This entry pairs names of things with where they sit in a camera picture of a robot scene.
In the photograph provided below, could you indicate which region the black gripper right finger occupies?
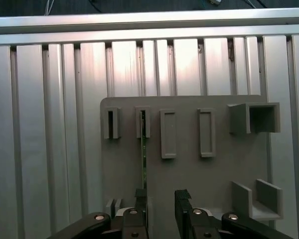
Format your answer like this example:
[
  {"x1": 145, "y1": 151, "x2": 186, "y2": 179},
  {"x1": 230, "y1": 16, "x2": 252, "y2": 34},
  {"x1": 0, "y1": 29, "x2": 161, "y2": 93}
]
[{"x1": 174, "y1": 189, "x2": 290, "y2": 239}]

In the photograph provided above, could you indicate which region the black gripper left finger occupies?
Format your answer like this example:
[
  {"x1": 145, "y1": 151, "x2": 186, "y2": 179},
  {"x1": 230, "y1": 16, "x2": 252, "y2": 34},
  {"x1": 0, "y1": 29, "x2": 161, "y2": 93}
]
[{"x1": 47, "y1": 189, "x2": 148, "y2": 239}]

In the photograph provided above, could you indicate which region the green RAM stick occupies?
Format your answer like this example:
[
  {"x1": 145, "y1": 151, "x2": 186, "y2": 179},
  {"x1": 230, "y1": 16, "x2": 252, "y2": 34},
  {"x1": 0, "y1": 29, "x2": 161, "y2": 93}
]
[{"x1": 140, "y1": 111, "x2": 149, "y2": 192}]

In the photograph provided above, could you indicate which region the grey parts rack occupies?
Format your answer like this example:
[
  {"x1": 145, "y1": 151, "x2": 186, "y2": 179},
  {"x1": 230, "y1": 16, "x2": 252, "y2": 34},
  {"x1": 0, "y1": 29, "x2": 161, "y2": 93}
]
[{"x1": 100, "y1": 94, "x2": 284, "y2": 239}]

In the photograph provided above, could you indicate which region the aluminium table edge rail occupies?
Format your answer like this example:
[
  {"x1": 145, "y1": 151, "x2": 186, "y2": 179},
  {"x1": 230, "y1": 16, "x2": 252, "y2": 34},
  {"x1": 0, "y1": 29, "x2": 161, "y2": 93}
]
[{"x1": 0, "y1": 6, "x2": 299, "y2": 45}]

